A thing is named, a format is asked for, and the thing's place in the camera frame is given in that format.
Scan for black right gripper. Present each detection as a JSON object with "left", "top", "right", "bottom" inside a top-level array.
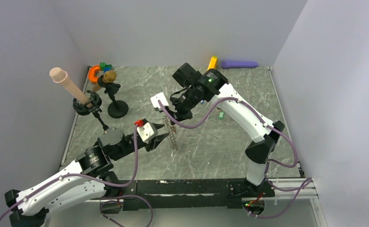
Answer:
[{"left": 166, "top": 87, "right": 202, "bottom": 125}]

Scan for metal disc with keyrings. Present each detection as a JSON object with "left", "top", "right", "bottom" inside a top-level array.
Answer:
[{"left": 162, "top": 116, "right": 178, "bottom": 151}]

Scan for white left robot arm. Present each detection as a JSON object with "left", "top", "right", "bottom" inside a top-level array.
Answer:
[{"left": 5, "top": 119, "right": 169, "bottom": 227}]

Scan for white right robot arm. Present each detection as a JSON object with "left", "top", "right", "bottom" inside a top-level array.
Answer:
[{"left": 170, "top": 63, "right": 284, "bottom": 197}]

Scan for black short microphone stand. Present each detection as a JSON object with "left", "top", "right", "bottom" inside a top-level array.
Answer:
[{"left": 101, "top": 83, "right": 129, "bottom": 119}]

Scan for yellow block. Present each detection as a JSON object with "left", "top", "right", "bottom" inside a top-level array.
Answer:
[{"left": 207, "top": 56, "right": 218, "bottom": 70}]

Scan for purple cylinder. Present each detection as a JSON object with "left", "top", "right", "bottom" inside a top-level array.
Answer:
[{"left": 220, "top": 60, "right": 259, "bottom": 69}]

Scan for gold microphone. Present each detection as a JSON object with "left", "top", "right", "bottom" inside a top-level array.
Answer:
[{"left": 92, "top": 70, "right": 117, "bottom": 92}]

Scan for orange horseshoe toy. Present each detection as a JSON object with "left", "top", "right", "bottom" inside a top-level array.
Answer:
[{"left": 88, "top": 65, "right": 101, "bottom": 83}]

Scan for green blue toy bricks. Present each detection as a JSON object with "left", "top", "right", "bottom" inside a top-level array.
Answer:
[{"left": 99, "top": 62, "right": 113, "bottom": 73}]

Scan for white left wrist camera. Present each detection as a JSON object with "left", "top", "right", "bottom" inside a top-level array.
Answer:
[{"left": 134, "top": 119, "right": 158, "bottom": 143}]

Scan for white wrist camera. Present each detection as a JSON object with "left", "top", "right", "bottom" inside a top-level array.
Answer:
[
  {"left": 134, "top": 119, "right": 158, "bottom": 143},
  {"left": 150, "top": 92, "right": 169, "bottom": 112}
]

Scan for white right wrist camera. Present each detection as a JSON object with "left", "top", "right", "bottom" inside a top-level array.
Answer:
[{"left": 150, "top": 92, "right": 169, "bottom": 112}]

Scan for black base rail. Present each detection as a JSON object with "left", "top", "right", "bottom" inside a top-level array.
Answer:
[{"left": 102, "top": 178, "right": 275, "bottom": 211}]

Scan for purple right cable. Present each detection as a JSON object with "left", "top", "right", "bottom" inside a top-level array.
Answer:
[{"left": 157, "top": 97, "right": 313, "bottom": 220}]

